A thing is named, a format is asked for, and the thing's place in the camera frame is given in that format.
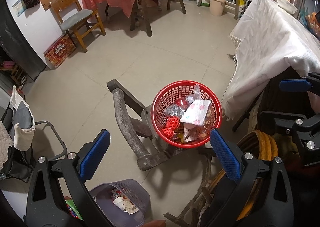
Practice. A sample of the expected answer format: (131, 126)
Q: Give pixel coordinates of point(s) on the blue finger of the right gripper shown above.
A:
(295, 85)

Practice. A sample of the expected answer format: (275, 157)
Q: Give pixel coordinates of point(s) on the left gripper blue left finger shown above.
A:
(91, 154)

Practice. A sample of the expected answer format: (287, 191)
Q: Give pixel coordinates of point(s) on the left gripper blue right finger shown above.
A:
(229, 155)

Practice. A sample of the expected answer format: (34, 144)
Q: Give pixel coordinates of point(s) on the red foam fruit net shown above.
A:
(172, 124)

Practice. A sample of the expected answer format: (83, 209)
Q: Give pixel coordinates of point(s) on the pink floral plastic wrapper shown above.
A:
(193, 133)

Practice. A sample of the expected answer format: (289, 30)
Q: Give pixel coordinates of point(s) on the white paper cup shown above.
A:
(119, 202)

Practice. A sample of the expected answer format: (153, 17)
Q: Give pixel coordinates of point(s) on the red round plastic item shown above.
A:
(182, 103)

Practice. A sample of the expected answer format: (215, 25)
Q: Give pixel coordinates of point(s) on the purple mesh waste basket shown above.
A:
(124, 203)

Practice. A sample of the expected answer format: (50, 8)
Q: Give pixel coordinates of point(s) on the red mesh waste basket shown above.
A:
(191, 90)

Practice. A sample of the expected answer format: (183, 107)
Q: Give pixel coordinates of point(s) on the white ceramic bowl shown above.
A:
(287, 6)

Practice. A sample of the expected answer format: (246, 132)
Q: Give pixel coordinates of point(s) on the red carton on floor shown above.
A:
(60, 50)

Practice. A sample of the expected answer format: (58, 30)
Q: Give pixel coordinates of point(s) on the beige plastic bucket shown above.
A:
(216, 7)

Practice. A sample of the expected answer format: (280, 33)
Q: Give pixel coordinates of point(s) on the wooden chair grey seat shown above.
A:
(80, 24)

